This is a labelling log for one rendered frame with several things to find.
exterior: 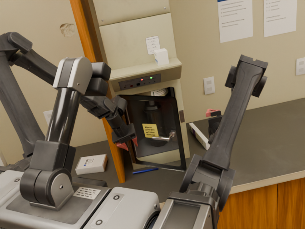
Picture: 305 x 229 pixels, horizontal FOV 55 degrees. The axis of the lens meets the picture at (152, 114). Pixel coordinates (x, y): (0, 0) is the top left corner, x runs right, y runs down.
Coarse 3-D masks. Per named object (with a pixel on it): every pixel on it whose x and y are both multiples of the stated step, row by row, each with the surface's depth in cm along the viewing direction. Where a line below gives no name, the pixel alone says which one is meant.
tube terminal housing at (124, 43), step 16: (160, 16) 129; (112, 32) 129; (128, 32) 130; (144, 32) 131; (160, 32) 132; (112, 48) 132; (128, 48) 133; (144, 48) 134; (112, 64) 135; (128, 64) 136; (176, 80) 142; (176, 96) 146
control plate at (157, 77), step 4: (148, 76) 130; (152, 76) 131; (156, 76) 132; (160, 76) 133; (128, 80) 130; (132, 80) 131; (136, 80) 132; (140, 80) 132; (144, 80) 133; (148, 80) 134; (152, 80) 135; (156, 80) 136; (160, 80) 137; (120, 84) 132; (124, 84) 132; (128, 84) 133; (132, 84) 134; (136, 84) 135; (140, 84) 136; (144, 84) 137; (148, 84) 138; (120, 88) 135; (124, 88) 136; (128, 88) 137
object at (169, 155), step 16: (128, 96) 137; (144, 96) 133; (160, 96) 129; (128, 112) 142; (144, 112) 137; (160, 112) 133; (176, 112) 129; (160, 128) 138; (176, 128) 133; (144, 144) 147; (160, 144) 142; (176, 144) 138; (144, 160) 152; (160, 160) 147; (176, 160) 142
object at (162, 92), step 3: (153, 90) 146; (156, 90) 146; (159, 90) 147; (162, 90) 148; (165, 90) 150; (141, 93) 148; (144, 93) 147; (147, 93) 146; (150, 93) 146; (153, 93) 146; (156, 93) 146; (159, 93) 147; (162, 93) 148; (165, 93) 149
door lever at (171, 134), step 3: (171, 132) 135; (153, 135) 136; (171, 135) 134; (174, 135) 136; (153, 138) 136; (156, 138) 135; (159, 138) 134; (162, 138) 133; (165, 138) 133; (168, 138) 132
